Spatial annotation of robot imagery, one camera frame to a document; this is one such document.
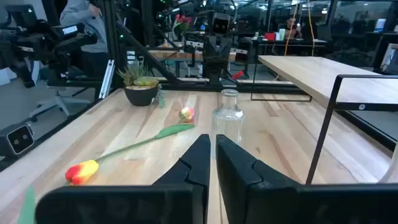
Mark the ribbed clear glass vase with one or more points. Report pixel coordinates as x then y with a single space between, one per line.
228 121

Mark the yellow red artificial tulip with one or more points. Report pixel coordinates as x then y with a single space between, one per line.
82 172

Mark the wooden background table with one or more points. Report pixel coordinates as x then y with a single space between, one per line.
174 55

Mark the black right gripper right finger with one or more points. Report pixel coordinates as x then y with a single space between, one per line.
248 193

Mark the computer monitor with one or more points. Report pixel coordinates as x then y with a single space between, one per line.
390 59

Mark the wooden shelf with black frame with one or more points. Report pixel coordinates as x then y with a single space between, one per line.
317 74

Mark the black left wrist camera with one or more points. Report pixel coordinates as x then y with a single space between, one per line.
221 25

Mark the office chair with white base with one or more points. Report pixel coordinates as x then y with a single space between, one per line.
57 101

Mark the pink yellow artificial tulip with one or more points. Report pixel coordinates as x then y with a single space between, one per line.
187 113

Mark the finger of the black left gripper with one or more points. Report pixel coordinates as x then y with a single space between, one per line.
212 48
224 48

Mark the potted succulent in black pot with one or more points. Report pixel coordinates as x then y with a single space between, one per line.
141 95

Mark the person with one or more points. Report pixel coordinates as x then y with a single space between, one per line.
292 26
81 15

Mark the background red flower bouquet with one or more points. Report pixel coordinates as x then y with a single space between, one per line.
182 20

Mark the small red object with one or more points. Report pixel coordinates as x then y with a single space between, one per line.
237 75

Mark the black rig frame post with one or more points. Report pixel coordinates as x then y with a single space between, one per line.
113 31

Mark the black table-level camera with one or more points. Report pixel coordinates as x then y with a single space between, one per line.
18 140

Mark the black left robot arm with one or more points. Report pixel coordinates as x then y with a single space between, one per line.
214 76

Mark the aluminium profile bar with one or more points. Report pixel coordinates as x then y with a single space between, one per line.
107 77

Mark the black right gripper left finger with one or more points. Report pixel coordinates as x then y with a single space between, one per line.
186 199

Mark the black diagonal frame strut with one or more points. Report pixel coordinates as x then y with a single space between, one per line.
146 53

